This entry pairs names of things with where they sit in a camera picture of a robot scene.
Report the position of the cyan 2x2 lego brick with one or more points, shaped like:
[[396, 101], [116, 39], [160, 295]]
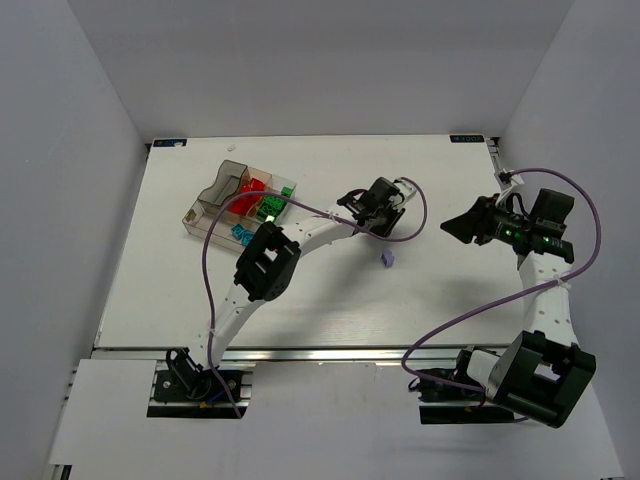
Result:
[[237, 231]]

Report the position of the smoky grey plastic container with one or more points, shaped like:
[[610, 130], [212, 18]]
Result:
[[227, 183]]

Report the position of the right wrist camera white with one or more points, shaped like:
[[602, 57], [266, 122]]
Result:
[[509, 183]]

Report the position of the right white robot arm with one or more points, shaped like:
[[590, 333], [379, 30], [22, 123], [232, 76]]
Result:
[[543, 372]]

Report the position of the clear plastic container upper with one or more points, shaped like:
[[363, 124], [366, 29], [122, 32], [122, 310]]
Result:
[[275, 190]]

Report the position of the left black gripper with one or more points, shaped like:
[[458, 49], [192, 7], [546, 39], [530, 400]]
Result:
[[355, 206]]

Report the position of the green 2x4 lego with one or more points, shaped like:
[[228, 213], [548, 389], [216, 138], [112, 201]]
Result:
[[266, 213], [278, 203]]

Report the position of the cyan 2x4 lego brick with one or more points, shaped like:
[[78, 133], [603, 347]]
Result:
[[246, 238]]

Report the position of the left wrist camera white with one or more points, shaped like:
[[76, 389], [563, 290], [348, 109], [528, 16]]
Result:
[[406, 192]]

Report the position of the blue corner label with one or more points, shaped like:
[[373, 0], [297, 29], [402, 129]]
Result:
[[169, 143], [466, 138]]

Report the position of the clear plastic container lower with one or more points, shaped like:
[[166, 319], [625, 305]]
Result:
[[197, 223]]

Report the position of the amber plastic container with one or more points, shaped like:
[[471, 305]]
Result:
[[249, 172]]

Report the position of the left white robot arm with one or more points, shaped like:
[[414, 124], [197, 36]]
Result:
[[266, 266]]

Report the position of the clear plastic container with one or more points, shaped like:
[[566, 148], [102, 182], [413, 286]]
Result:
[[197, 223], [275, 190]]

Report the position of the right blue corner label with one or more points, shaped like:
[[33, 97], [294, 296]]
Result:
[[466, 138]]

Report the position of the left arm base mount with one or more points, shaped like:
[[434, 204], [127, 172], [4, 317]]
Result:
[[184, 389]]

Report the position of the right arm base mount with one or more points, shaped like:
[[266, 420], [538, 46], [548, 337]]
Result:
[[441, 404]]

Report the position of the red 2x4 lego brick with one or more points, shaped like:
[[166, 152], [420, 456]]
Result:
[[242, 207]]

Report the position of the left blue corner label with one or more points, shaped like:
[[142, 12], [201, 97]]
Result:
[[169, 143]]

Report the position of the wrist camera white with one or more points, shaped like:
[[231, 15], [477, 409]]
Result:
[[509, 183], [406, 192]]

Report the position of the purple lego brick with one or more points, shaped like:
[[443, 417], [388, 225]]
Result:
[[387, 258]]

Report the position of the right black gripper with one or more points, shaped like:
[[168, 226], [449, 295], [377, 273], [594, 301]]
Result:
[[483, 220]]

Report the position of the red round lego piece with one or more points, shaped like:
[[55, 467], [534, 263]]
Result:
[[252, 185]]

